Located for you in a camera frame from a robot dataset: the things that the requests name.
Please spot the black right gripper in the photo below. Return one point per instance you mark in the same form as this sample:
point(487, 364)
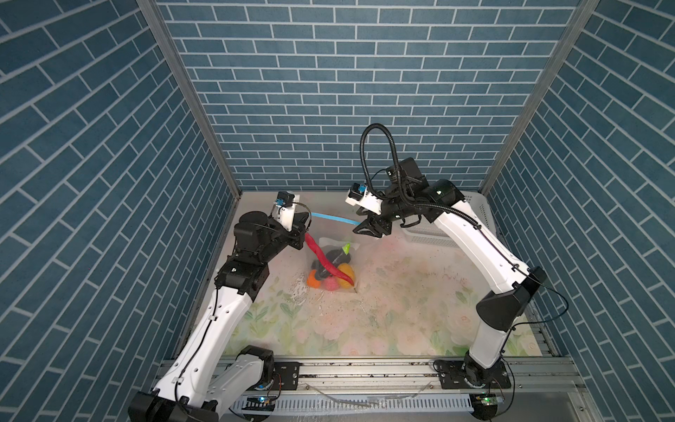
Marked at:
point(373, 223)

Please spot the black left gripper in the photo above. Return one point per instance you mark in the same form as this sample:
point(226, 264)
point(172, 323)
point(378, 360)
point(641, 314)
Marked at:
point(296, 229)

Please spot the dark purple toy eggplant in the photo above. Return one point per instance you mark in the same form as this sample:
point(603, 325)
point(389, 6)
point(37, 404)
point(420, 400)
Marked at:
point(336, 256)

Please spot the clear zip top bag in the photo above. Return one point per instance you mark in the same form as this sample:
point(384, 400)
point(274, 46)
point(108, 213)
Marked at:
point(334, 231)

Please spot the red toy chili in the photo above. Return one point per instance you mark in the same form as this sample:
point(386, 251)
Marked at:
point(331, 265)

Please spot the orange toy fruit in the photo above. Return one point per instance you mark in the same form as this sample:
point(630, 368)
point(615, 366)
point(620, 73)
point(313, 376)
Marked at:
point(313, 281)

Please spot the pink toy fruit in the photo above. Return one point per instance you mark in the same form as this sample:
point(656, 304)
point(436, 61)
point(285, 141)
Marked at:
point(331, 284)

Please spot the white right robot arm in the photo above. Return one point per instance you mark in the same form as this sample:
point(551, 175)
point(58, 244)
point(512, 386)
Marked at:
point(512, 283)

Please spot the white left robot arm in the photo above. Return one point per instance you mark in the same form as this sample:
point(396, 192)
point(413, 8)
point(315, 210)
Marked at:
point(211, 337)

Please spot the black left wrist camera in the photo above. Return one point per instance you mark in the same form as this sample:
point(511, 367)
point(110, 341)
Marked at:
point(285, 208)

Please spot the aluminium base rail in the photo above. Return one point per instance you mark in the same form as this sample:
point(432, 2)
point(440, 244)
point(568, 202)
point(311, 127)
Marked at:
point(305, 387)

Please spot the aluminium left corner post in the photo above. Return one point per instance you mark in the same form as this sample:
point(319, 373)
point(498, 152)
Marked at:
point(151, 12)

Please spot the aluminium corner post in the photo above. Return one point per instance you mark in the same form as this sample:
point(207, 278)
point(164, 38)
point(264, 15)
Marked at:
point(560, 52)
point(151, 12)

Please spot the aluminium right corner post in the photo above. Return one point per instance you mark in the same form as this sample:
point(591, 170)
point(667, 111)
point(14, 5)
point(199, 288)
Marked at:
point(560, 52)

